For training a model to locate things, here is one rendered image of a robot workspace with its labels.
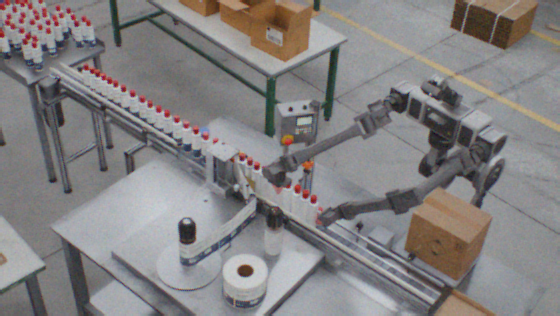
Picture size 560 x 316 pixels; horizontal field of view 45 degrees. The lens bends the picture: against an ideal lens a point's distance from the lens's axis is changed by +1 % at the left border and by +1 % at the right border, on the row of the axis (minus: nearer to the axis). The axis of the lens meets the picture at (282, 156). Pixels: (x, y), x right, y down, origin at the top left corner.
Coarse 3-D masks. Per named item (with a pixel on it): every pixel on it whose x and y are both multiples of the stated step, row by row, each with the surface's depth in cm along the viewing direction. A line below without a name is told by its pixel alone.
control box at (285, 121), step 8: (280, 104) 325; (288, 104) 325; (296, 104) 326; (280, 112) 321; (288, 112) 320; (296, 112) 321; (304, 112) 322; (312, 112) 322; (280, 120) 322; (288, 120) 321; (312, 120) 325; (280, 128) 325; (288, 128) 324; (296, 128) 326; (312, 128) 328; (280, 136) 327; (288, 136) 327; (296, 136) 329; (304, 136) 330; (280, 144) 330
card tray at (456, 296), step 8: (456, 296) 322; (464, 296) 319; (448, 304) 318; (456, 304) 319; (464, 304) 319; (472, 304) 318; (480, 304) 315; (440, 312) 315; (448, 312) 315; (456, 312) 315; (464, 312) 315; (472, 312) 316; (480, 312) 316; (488, 312) 314
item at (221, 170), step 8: (208, 152) 348; (208, 160) 351; (216, 160) 346; (208, 168) 354; (216, 168) 355; (224, 168) 351; (208, 176) 358; (216, 176) 357; (224, 176) 354; (208, 184) 362; (216, 184) 358; (224, 184) 357; (232, 184) 358; (216, 192) 361; (224, 192) 356; (232, 192) 361
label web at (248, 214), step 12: (228, 168) 355; (228, 180) 360; (240, 180) 355; (252, 192) 339; (252, 204) 334; (240, 216) 328; (252, 216) 340; (228, 228) 323; (240, 228) 334; (228, 240) 329
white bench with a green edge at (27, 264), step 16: (0, 224) 349; (0, 240) 340; (16, 240) 341; (16, 256) 333; (32, 256) 333; (0, 272) 325; (16, 272) 325; (32, 272) 326; (0, 288) 318; (32, 288) 337; (32, 304) 347
